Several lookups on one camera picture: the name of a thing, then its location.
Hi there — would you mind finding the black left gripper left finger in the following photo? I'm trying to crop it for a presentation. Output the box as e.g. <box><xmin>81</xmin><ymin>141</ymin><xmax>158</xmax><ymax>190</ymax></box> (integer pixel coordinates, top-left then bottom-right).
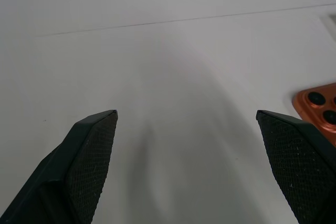
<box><xmin>0</xmin><ymin>109</ymin><xmax>119</xmax><ymax>224</ymax></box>

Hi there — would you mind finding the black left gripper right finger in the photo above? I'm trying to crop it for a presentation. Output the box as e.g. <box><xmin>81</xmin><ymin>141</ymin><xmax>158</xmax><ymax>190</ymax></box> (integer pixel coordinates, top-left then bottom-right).
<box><xmin>256</xmin><ymin>110</ymin><xmax>336</xmax><ymax>224</ymax></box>

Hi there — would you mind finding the white object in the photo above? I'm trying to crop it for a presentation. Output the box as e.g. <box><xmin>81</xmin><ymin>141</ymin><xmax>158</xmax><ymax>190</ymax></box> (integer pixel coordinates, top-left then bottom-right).
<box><xmin>319</xmin><ymin>14</ymin><xmax>336</xmax><ymax>34</ymax></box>

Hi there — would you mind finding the orange smartphone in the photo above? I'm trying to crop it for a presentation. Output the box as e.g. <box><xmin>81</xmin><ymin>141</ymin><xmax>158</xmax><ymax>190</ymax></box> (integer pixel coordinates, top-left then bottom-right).
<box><xmin>292</xmin><ymin>82</ymin><xmax>336</xmax><ymax>148</ymax></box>

